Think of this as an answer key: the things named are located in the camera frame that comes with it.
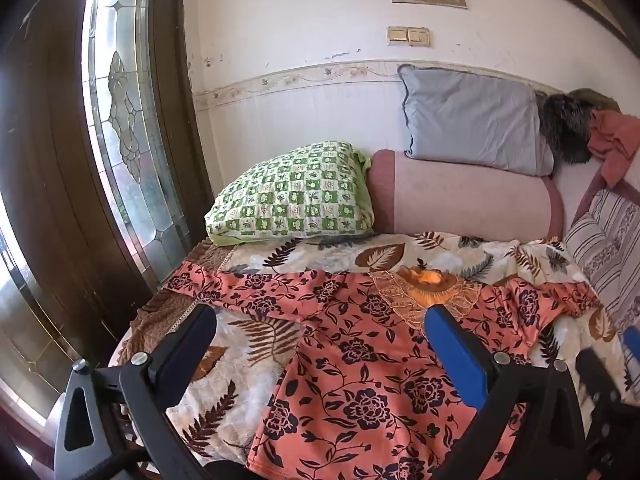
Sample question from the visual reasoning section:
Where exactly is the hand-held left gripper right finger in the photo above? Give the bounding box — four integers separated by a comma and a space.
424, 304, 588, 480

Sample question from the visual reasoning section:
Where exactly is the olive cloth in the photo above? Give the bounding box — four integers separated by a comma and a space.
570, 87, 623, 113

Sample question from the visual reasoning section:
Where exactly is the green checked pillow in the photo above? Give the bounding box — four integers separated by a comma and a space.
205, 141, 376, 248

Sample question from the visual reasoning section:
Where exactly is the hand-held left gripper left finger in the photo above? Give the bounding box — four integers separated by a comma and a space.
54, 304, 218, 480

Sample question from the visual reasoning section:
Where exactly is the leaf print blanket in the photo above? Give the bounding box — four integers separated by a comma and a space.
107, 230, 640, 480

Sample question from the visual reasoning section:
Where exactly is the grey pillow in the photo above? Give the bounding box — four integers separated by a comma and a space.
397, 63, 556, 177

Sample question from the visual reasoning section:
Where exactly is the wooden door with stained glass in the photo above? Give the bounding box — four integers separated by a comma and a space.
0, 0, 216, 461

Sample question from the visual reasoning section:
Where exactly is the striped floral cushion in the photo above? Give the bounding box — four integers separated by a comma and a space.
565, 187, 640, 331

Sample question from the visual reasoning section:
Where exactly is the dark furry cushion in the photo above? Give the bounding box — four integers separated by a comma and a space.
536, 92, 596, 165

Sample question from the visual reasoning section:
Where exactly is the salmon cloth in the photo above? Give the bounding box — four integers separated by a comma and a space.
587, 110, 640, 188

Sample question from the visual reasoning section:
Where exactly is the pink bolster cushion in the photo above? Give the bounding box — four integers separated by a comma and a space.
367, 149, 566, 241

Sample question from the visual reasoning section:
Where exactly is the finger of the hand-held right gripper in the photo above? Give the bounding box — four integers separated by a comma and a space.
622, 329, 640, 397
575, 349, 626, 413

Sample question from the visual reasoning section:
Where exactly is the orange floral blouse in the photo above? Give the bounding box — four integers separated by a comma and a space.
165, 266, 608, 480

